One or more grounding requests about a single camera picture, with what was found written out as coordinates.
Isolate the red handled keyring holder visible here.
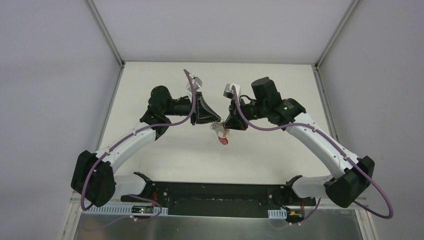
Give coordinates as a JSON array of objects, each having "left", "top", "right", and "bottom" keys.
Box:
[{"left": 210, "top": 122, "right": 230, "bottom": 146}]

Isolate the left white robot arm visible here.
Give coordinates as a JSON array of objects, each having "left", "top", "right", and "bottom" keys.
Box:
[{"left": 70, "top": 85, "right": 221, "bottom": 207}]

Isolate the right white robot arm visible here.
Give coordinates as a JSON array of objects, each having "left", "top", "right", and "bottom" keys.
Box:
[{"left": 223, "top": 77, "right": 375, "bottom": 208}]

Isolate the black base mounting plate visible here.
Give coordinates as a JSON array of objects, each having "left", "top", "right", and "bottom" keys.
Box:
[{"left": 139, "top": 181, "right": 317, "bottom": 218}]

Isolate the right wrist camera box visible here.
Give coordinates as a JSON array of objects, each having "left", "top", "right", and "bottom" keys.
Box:
[{"left": 223, "top": 83, "right": 241, "bottom": 99}]

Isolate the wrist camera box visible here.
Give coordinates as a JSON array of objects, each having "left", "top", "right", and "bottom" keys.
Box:
[
  {"left": 186, "top": 74, "right": 203, "bottom": 98},
  {"left": 223, "top": 83, "right": 241, "bottom": 99}
]

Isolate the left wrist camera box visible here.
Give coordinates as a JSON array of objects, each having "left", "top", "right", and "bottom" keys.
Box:
[{"left": 186, "top": 74, "right": 203, "bottom": 98}]

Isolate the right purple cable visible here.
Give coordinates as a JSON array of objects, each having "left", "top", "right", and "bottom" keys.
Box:
[{"left": 231, "top": 85, "right": 395, "bottom": 229}]

